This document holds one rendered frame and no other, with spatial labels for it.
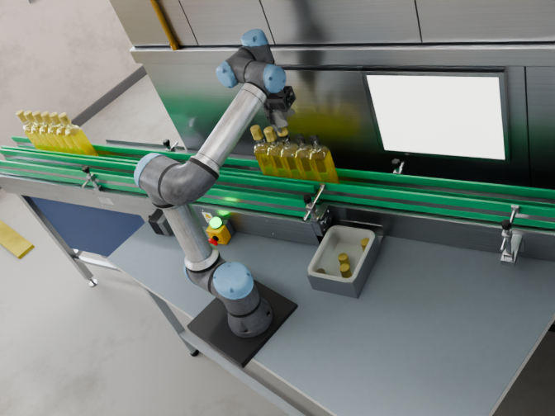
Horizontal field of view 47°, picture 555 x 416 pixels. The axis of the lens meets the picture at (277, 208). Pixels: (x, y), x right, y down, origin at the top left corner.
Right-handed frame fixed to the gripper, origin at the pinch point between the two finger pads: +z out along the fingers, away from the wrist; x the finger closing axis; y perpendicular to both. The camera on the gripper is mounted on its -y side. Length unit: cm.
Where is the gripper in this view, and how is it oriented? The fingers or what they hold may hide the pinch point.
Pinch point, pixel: (280, 125)
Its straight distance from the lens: 215.1
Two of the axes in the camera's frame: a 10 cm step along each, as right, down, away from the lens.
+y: 8.6, 1.1, -5.0
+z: 3.0, 6.9, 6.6
